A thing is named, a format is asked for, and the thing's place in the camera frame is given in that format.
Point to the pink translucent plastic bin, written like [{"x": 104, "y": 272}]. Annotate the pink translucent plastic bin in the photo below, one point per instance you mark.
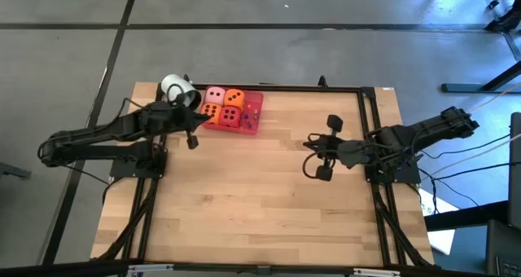
[{"x": 254, "y": 99}]

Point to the magenta foam die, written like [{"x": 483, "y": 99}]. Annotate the magenta foam die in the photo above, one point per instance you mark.
[{"x": 230, "y": 117}]

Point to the black aluminium table frame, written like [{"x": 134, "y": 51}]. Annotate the black aluminium table frame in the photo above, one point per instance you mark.
[{"x": 285, "y": 88}]

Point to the black panel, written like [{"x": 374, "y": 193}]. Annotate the black panel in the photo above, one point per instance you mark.
[{"x": 515, "y": 167}]

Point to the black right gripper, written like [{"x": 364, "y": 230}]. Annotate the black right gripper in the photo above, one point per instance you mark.
[{"x": 352, "y": 155}]

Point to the white paper sheet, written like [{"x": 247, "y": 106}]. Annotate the white paper sheet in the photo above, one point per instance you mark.
[{"x": 439, "y": 236}]

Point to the black box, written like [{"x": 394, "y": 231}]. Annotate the black box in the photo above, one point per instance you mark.
[{"x": 504, "y": 248}]

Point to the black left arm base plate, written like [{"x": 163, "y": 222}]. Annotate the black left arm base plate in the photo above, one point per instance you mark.
[{"x": 122, "y": 169}]

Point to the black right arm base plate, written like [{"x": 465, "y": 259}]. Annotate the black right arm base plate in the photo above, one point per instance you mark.
[{"x": 407, "y": 175}]

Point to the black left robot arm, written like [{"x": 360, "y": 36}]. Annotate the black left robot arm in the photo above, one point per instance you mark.
[{"x": 81, "y": 136}]

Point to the orange foam die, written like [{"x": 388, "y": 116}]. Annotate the orange foam die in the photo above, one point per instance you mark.
[
  {"x": 234, "y": 99},
  {"x": 211, "y": 113}
]

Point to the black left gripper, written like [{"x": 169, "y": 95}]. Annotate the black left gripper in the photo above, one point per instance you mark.
[{"x": 179, "y": 118}]

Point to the pale pink foam die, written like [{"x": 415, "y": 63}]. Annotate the pale pink foam die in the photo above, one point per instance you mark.
[{"x": 214, "y": 95}]

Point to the black floor stand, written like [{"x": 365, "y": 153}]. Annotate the black floor stand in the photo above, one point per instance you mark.
[{"x": 468, "y": 87}]

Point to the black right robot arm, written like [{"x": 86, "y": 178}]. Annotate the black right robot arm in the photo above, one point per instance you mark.
[{"x": 431, "y": 128}]

